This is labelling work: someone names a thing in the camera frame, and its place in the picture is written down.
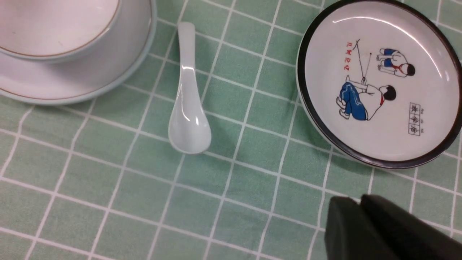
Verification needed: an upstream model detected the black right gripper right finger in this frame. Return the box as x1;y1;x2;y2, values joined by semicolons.
360;194;462;260

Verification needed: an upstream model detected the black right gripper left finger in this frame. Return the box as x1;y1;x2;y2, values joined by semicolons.
324;196;397;260

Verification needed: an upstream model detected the plain white ceramic spoon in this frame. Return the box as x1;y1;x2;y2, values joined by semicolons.
168;22;212;155

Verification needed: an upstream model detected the pale blue brown-rimmed bowl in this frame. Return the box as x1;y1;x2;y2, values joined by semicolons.
0;0;123;63

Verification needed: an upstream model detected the black-rimmed illustrated plate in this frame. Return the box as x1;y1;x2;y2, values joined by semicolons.
296;0;461;169

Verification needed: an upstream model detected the green checkered tablecloth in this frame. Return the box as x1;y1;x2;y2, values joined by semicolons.
0;0;461;260

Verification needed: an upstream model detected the pale blue plate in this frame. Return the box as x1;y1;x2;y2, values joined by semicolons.
1;0;157;106

